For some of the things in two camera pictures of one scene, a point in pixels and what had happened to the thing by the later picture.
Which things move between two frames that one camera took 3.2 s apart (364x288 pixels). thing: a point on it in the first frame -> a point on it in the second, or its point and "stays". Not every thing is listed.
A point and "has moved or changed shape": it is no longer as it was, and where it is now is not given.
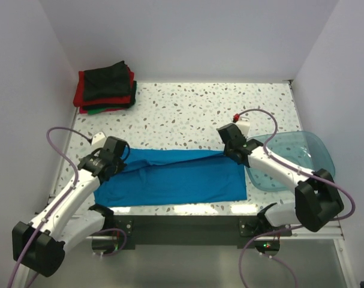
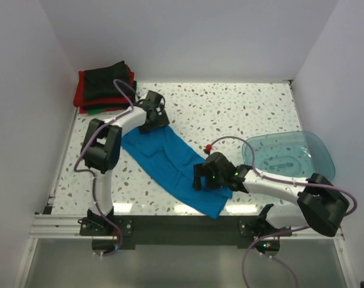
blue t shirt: (158, 176) has moved or changed shape
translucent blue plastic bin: (306, 150) stays
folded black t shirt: (110, 81) stays
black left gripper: (117, 167) -> (155, 123)
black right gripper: (231, 150) -> (198, 176)
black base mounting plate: (246, 229) stays
